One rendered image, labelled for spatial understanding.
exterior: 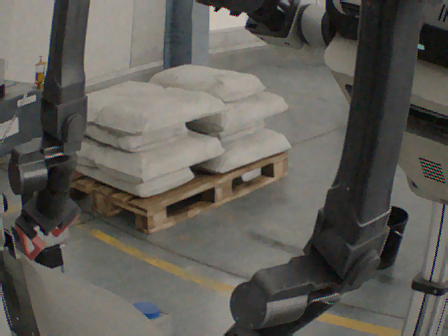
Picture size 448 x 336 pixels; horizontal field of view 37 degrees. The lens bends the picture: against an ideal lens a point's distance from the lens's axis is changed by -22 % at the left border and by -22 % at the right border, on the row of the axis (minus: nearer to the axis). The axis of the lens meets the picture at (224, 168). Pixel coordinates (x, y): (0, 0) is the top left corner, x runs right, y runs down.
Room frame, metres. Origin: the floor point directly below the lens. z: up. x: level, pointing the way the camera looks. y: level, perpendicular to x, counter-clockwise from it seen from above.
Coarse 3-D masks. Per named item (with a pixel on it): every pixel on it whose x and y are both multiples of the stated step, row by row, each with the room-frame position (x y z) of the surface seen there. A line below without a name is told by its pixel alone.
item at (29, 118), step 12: (12, 84) 1.39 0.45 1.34; (24, 84) 1.38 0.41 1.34; (36, 84) 1.37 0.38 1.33; (12, 96) 1.25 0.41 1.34; (36, 96) 1.29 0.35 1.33; (0, 108) 1.21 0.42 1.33; (12, 108) 1.24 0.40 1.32; (24, 108) 1.26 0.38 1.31; (36, 108) 1.29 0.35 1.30; (0, 120) 1.21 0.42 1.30; (24, 120) 1.26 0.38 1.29; (36, 120) 1.29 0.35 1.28; (24, 132) 1.26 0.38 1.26; (36, 132) 1.29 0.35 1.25; (12, 144) 1.23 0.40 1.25; (0, 156) 1.21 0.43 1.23; (36, 192) 1.28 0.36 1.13; (24, 204) 1.31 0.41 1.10
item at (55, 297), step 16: (32, 272) 1.13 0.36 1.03; (48, 272) 1.12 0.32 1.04; (32, 288) 1.15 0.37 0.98; (48, 288) 1.13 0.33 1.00; (64, 288) 1.11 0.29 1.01; (80, 288) 1.10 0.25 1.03; (96, 288) 1.08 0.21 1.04; (32, 304) 1.16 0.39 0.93; (48, 304) 1.06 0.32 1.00; (64, 304) 1.12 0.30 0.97; (80, 304) 1.10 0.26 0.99; (96, 304) 1.08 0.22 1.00; (112, 304) 1.06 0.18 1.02; (128, 304) 1.03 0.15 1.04; (48, 320) 1.10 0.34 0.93; (64, 320) 0.99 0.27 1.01; (80, 320) 0.96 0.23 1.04; (96, 320) 1.09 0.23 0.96; (112, 320) 1.06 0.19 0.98; (128, 320) 1.03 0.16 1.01; (144, 320) 0.99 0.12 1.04
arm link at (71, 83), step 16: (64, 0) 0.97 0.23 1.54; (80, 0) 0.98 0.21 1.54; (64, 16) 0.97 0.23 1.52; (80, 16) 0.99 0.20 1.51; (64, 32) 0.97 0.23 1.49; (80, 32) 0.99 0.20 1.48; (64, 48) 0.98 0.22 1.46; (80, 48) 1.00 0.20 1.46; (48, 64) 1.00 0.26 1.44; (64, 64) 0.98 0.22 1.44; (80, 64) 1.00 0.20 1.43; (48, 80) 1.00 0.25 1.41; (64, 80) 0.98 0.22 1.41; (80, 80) 1.00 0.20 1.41; (48, 96) 1.00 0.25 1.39; (64, 96) 0.98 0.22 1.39; (80, 96) 1.00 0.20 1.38; (48, 112) 1.01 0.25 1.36; (64, 112) 0.98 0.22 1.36; (80, 112) 1.00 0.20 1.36; (48, 128) 1.00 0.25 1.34
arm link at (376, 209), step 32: (384, 0) 0.57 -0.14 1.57; (416, 0) 0.57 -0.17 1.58; (384, 32) 0.58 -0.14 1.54; (416, 32) 0.60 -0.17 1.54; (384, 64) 0.59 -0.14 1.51; (352, 96) 0.64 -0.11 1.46; (384, 96) 0.61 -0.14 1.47; (352, 128) 0.65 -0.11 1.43; (384, 128) 0.62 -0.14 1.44; (352, 160) 0.65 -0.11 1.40; (384, 160) 0.64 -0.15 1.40; (352, 192) 0.66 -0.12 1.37; (384, 192) 0.66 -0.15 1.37; (320, 224) 0.71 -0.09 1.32; (352, 224) 0.66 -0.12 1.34; (384, 224) 0.68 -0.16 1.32; (352, 256) 0.67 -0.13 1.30
